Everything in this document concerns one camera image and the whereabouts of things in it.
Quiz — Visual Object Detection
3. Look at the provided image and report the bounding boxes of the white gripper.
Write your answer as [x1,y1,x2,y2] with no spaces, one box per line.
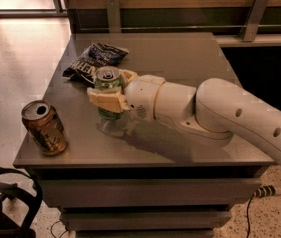
[87,69,165,121]

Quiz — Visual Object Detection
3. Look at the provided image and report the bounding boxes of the green soda can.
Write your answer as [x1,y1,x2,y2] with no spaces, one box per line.
[94,66,123,120]

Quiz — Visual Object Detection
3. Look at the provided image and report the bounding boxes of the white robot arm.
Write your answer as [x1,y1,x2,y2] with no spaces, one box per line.
[87,67,281,165]

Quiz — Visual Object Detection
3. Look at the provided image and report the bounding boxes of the orange soda can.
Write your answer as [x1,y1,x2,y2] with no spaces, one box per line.
[21,100,68,156]

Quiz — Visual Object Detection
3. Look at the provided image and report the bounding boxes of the blue chip bag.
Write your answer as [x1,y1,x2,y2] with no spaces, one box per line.
[62,43,129,84]

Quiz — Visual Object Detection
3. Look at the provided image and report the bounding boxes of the grey drawer cabinet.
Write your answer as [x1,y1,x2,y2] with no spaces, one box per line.
[14,33,274,238]

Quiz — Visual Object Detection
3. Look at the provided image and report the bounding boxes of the white power strip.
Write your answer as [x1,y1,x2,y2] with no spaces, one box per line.
[253,185,281,198]

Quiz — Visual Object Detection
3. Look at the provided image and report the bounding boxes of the black office chair base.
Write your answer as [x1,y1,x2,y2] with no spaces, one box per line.
[0,167,43,238]

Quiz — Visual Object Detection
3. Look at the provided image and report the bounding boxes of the left metal bracket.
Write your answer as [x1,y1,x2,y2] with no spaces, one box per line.
[105,0,121,33]

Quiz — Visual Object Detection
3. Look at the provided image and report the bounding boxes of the metal bracket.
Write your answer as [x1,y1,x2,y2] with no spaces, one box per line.
[105,0,121,33]
[240,0,269,42]

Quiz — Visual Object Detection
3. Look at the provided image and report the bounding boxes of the right metal bracket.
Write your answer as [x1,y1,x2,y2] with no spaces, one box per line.
[240,0,269,42]

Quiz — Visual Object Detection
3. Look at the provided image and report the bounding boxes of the black cable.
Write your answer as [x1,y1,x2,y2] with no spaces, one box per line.
[244,195,256,238]

